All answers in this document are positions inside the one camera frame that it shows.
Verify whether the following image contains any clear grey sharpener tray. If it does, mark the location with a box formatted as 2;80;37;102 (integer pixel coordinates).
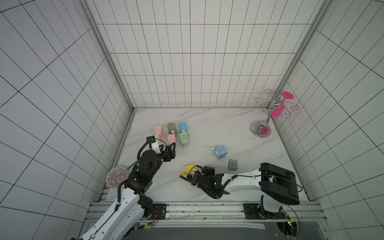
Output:
228;159;238;171

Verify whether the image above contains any patterned ceramic plate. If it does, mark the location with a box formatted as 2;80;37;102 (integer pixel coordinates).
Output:
106;166;129;188

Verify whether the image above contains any chrome cup holder stand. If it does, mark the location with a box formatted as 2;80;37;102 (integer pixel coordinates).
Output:
250;89;299;139

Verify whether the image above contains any yellow pencil sharpener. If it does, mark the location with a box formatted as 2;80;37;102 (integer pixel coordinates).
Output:
181;164;196;178

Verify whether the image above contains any magenta plastic goblet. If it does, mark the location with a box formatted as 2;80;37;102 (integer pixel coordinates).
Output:
270;91;295;118

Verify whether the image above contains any mint green pencil sharpener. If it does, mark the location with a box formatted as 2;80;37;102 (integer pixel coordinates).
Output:
179;132;189;150

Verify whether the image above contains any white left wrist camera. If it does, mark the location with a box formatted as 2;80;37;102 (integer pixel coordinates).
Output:
151;139;161;154

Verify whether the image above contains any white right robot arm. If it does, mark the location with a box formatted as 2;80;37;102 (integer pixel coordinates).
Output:
179;163;303;220

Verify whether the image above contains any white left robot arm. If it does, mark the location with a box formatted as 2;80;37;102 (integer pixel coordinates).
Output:
80;136;176;240

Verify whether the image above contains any teal handled tool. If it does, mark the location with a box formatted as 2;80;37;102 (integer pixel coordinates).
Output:
127;161;138;170

